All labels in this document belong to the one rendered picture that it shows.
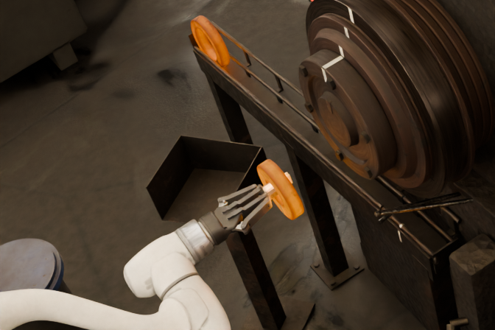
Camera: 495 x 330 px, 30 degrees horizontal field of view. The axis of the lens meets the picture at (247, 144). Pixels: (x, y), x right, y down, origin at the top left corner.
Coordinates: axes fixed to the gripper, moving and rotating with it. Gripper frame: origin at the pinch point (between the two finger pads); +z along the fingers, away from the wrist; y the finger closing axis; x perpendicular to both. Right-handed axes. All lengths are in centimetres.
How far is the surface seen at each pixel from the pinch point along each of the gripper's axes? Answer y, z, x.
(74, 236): -115, -50, -81
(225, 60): -81, 22, -23
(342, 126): 23.7, 10.8, 28.2
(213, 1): -206, 61, -87
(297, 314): -28, -3, -83
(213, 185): -37.4, -7.3, -24.2
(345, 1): 17, 22, 49
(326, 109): 18.1, 10.9, 29.2
